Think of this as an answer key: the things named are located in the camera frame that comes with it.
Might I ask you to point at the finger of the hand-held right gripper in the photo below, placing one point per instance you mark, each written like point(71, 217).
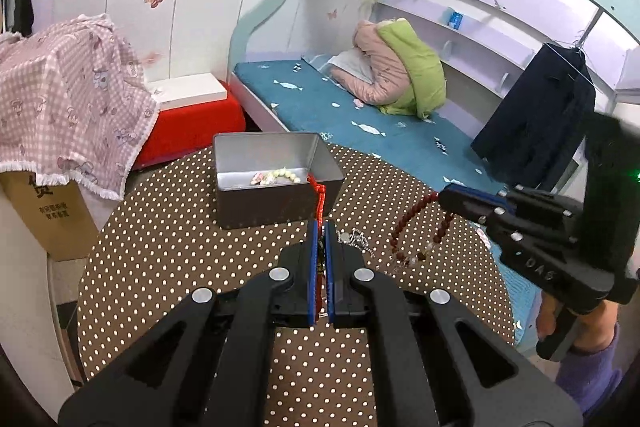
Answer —
point(465, 205)
point(475, 190)

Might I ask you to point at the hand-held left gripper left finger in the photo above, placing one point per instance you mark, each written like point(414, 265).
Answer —
point(314, 267)

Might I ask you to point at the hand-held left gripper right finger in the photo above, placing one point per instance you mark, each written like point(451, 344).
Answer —
point(329, 242)

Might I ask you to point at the grey metal tin box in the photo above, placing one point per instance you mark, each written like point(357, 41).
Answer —
point(270, 207)

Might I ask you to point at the pink white flower ornament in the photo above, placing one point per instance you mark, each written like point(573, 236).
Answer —
point(257, 179)

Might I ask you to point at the person's right hand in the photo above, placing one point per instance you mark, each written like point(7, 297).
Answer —
point(597, 327)

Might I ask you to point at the blue patterned mattress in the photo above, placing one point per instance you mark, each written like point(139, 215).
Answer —
point(400, 132)

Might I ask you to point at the dark hanging coat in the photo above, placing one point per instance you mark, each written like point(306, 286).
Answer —
point(540, 117)

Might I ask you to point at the green blanket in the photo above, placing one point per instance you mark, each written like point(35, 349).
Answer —
point(420, 72)

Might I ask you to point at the pink quilt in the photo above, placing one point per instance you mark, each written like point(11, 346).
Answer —
point(380, 72)

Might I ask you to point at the small blue box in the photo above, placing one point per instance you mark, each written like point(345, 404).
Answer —
point(455, 19)

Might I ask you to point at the white pillow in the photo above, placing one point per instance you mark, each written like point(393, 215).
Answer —
point(350, 64)

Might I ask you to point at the red box with white lid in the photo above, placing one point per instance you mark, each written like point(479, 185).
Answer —
point(195, 122)

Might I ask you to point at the small pink butterfly sticker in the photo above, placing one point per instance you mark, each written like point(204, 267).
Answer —
point(332, 14)

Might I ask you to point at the brown cardboard box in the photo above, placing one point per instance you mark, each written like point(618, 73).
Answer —
point(45, 217)

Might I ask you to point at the pink checked cloth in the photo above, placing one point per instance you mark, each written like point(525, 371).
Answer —
point(65, 107)

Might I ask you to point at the lilac wall shelf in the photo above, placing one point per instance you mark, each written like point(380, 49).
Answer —
point(490, 38)

